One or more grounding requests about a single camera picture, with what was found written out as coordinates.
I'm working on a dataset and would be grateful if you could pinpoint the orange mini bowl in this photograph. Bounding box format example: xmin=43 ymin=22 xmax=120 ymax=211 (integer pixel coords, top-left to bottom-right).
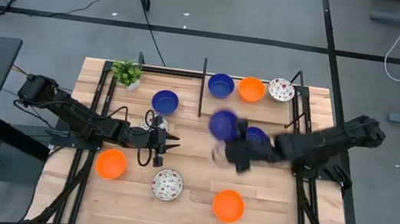
xmin=93 ymin=147 xmax=130 ymax=183
xmin=236 ymin=74 xmax=268 ymax=106
xmin=210 ymin=187 xmax=247 ymax=224

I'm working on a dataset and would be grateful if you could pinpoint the blue mini bowl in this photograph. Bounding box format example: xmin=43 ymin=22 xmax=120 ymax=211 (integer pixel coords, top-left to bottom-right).
xmin=205 ymin=71 xmax=237 ymax=102
xmin=244 ymin=125 xmax=273 ymax=147
xmin=150 ymin=87 xmax=181 ymax=117
xmin=207 ymin=107 xmax=242 ymax=144

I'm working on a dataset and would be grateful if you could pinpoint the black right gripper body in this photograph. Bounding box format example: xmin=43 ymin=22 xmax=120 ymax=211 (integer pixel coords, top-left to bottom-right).
xmin=232 ymin=119 xmax=280 ymax=180

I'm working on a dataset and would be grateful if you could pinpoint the raised wooden shelf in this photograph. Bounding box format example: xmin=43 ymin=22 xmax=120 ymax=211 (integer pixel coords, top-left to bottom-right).
xmin=196 ymin=57 xmax=313 ymax=133

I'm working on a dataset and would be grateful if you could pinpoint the small green potted plant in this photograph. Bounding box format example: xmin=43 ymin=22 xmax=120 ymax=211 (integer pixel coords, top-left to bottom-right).
xmin=108 ymin=58 xmax=144 ymax=93

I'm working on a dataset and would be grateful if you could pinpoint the floral print mini bowl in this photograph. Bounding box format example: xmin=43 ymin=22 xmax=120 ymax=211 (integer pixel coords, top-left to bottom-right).
xmin=149 ymin=166 xmax=186 ymax=204
xmin=138 ymin=113 xmax=171 ymax=134
xmin=265 ymin=75 xmax=298 ymax=104

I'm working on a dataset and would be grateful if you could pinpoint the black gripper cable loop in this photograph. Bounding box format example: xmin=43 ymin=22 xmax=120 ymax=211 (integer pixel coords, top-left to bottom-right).
xmin=135 ymin=107 xmax=159 ymax=169

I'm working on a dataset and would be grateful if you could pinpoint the black metal table frame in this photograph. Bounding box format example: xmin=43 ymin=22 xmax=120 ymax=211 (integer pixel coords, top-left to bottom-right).
xmin=25 ymin=38 xmax=374 ymax=224

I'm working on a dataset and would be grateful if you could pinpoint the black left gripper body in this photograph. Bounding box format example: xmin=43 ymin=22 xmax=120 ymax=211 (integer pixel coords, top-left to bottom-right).
xmin=124 ymin=111 xmax=172 ymax=170

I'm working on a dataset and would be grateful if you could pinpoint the black desk leg beam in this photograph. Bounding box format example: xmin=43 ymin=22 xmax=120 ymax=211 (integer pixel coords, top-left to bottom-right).
xmin=0 ymin=115 xmax=55 ymax=163

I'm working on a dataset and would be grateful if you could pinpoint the yellow cable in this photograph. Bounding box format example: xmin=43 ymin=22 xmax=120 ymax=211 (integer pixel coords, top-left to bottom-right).
xmin=11 ymin=65 xmax=31 ymax=77

